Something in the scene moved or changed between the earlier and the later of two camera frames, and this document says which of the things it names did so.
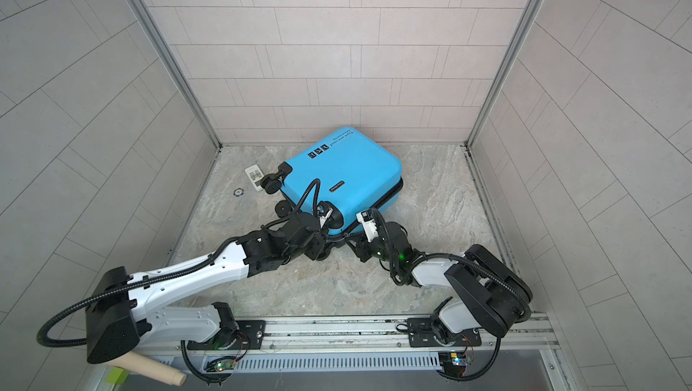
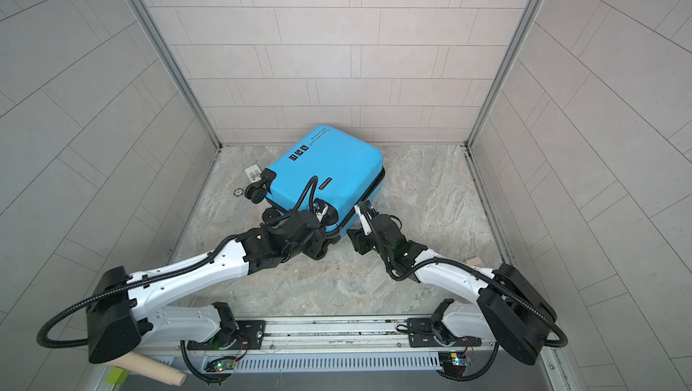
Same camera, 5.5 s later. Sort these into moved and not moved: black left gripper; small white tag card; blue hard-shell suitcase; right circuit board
Moved: blue hard-shell suitcase
Not moved: black left gripper; small white tag card; right circuit board
